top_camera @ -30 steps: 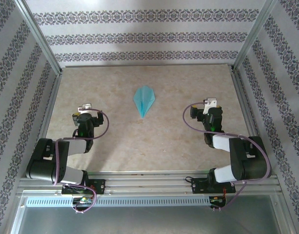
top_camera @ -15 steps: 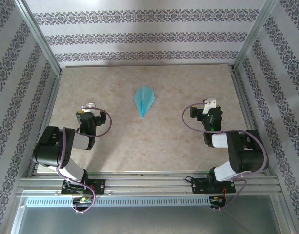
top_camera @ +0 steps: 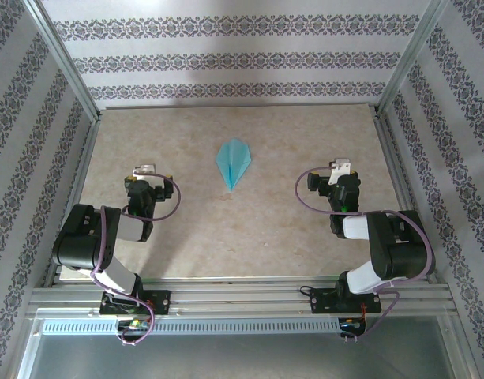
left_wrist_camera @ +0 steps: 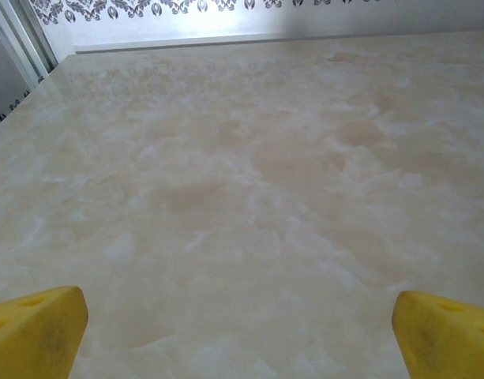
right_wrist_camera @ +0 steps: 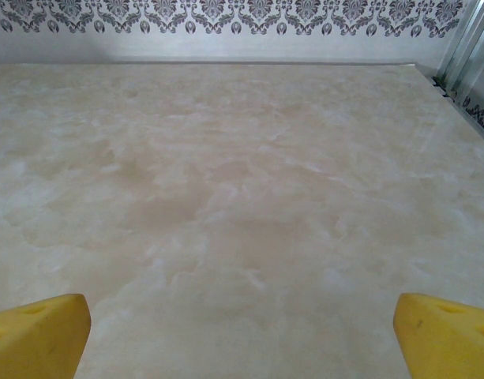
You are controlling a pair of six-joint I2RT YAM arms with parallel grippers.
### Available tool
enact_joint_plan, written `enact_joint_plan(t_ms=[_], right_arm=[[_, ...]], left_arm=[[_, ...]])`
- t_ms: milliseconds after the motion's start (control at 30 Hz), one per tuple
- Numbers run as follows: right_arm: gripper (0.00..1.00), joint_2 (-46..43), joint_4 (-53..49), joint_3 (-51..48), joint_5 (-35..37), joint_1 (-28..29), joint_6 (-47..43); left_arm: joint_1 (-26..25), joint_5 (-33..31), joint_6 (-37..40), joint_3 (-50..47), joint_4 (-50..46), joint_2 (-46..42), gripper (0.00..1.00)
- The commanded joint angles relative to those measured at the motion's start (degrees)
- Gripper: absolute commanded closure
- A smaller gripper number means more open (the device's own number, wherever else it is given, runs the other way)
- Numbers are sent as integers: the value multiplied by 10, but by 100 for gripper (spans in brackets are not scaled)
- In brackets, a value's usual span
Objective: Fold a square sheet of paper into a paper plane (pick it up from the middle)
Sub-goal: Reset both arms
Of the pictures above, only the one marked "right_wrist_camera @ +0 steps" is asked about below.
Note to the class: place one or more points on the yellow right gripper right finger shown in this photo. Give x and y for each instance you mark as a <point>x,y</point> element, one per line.
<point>451,339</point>

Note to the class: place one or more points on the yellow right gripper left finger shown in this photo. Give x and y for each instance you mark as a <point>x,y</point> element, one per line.
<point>36,339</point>

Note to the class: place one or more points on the aluminium frame post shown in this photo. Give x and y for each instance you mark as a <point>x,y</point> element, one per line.
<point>468,39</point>

